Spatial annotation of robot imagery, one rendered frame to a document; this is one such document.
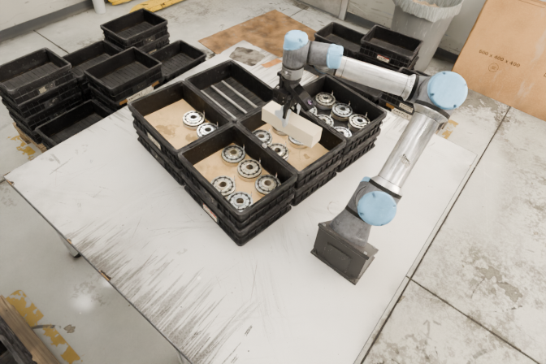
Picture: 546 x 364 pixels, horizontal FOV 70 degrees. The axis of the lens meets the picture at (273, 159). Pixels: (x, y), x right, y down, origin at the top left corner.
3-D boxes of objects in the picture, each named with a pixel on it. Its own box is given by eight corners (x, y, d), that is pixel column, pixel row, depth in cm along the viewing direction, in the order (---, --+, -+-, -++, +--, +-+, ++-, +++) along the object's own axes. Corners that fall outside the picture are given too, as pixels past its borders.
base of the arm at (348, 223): (367, 244, 148) (381, 222, 147) (361, 249, 135) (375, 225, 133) (335, 222, 154) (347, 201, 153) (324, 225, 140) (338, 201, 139)
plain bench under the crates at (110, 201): (429, 229, 249) (478, 154, 198) (277, 481, 159) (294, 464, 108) (242, 118, 311) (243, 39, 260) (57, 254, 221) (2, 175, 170)
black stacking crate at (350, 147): (381, 131, 189) (388, 113, 181) (343, 159, 174) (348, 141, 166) (322, 92, 207) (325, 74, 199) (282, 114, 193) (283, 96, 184)
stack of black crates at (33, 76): (67, 99, 291) (45, 46, 259) (91, 117, 280) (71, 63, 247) (15, 126, 269) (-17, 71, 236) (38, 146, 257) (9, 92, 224)
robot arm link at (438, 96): (378, 223, 137) (461, 85, 129) (385, 236, 122) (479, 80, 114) (348, 207, 137) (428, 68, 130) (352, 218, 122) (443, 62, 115)
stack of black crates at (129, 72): (145, 97, 299) (133, 45, 266) (171, 114, 287) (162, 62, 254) (100, 123, 276) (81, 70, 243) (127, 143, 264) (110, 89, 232)
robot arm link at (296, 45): (309, 42, 120) (282, 38, 121) (305, 72, 128) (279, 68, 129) (312, 30, 125) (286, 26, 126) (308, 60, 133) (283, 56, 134)
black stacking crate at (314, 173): (342, 160, 174) (347, 141, 166) (296, 193, 159) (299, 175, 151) (281, 114, 193) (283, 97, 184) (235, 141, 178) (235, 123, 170)
